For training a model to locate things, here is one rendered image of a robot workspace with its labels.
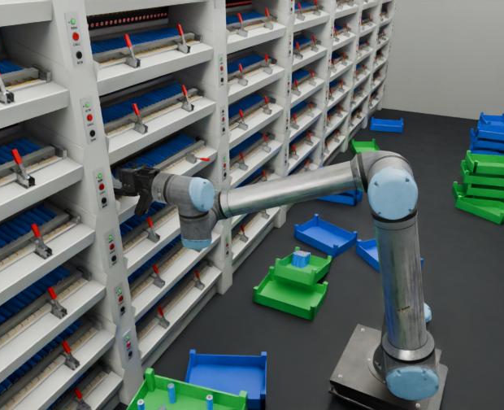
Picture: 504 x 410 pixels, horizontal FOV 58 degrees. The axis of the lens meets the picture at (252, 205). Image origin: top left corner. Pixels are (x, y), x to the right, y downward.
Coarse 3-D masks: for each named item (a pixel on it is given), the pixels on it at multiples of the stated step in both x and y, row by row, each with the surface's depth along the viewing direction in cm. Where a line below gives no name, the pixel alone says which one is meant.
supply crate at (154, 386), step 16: (144, 384) 129; (160, 384) 132; (176, 384) 130; (192, 384) 128; (144, 400) 129; (160, 400) 129; (176, 400) 129; (192, 400) 129; (224, 400) 127; (240, 400) 122
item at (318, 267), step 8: (296, 248) 243; (288, 256) 233; (312, 256) 241; (328, 256) 236; (280, 264) 225; (288, 264) 236; (312, 264) 242; (320, 264) 240; (328, 264) 233; (280, 272) 217; (288, 272) 216; (296, 272) 214; (304, 272) 212; (312, 272) 211; (320, 272) 220; (296, 280) 214; (304, 280) 213; (312, 280) 211
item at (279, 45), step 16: (256, 0) 224; (272, 0) 220; (288, 0) 218; (288, 32) 226; (272, 48) 230; (288, 64) 234; (288, 96) 244; (272, 128) 250; (288, 128) 254; (288, 144) 259; (272, 160) 258; (288, 160) 265
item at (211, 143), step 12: (180, 132) 190; (192, 132) 187; (204, 132) 185; (204, 144) 185; (216, 144) 185; (204, 156) 179; (180, 168) 168; (192, 168) 171; (120, 204) 142; (132, 204) 144; (120, 216) 140
